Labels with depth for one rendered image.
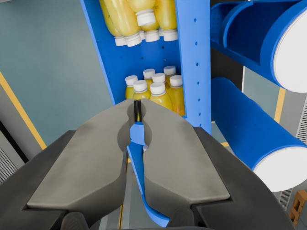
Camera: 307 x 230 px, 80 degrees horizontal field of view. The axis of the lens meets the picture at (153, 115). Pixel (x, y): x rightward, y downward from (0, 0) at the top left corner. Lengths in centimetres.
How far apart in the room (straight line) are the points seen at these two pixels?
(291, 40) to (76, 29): 141
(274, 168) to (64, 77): 164
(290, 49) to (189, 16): 41
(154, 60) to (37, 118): 166
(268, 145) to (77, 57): 148
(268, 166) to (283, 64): 46
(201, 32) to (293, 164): 78
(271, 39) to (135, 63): 43
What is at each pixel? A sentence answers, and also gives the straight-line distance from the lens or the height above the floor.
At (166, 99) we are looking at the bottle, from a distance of 48.
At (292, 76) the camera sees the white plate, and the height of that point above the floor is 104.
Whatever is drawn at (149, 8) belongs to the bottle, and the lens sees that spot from 44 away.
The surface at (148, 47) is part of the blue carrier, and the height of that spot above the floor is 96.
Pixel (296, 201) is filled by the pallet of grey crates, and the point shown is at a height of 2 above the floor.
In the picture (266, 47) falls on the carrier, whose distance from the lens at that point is 73.
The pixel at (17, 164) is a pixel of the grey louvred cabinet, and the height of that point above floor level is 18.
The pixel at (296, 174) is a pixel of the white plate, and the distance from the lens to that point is 109.
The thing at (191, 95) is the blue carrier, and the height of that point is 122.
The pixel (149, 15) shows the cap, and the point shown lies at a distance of 43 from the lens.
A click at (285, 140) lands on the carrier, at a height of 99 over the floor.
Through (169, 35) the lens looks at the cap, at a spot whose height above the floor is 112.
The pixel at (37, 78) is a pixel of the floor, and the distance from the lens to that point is 192.
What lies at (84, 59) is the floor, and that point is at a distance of 171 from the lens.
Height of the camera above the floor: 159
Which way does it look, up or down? 60 degrees down
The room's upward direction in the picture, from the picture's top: 175 degrees clockwise
